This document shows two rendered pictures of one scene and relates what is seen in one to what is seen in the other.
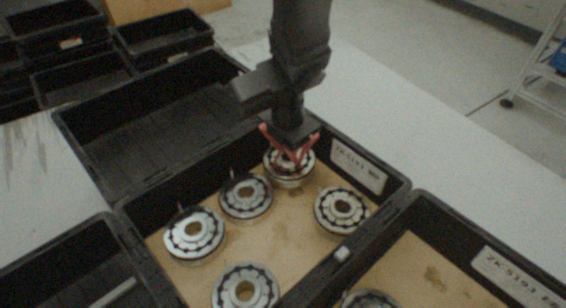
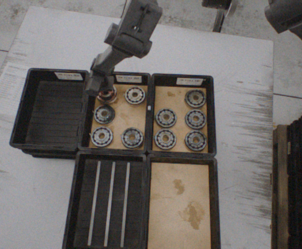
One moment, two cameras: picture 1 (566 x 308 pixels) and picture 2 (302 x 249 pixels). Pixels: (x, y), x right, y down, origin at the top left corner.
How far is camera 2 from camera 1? 0.64 m
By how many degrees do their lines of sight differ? 31
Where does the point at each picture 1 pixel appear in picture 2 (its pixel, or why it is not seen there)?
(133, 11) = not seen: outside the picture
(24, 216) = (22, 188)
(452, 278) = (174, 90)
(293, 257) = (133, 119)
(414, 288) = (167, 101)
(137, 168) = (56, 137)
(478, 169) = (157, 43)
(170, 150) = (59, 122)
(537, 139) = not seen: outside the picture
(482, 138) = not seen: hidden behind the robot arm
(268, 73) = (97, 77)
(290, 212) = (120, 108)
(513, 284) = (188, 82)
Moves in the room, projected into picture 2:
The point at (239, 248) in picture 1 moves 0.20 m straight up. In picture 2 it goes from (117, 130) to (110, 113)
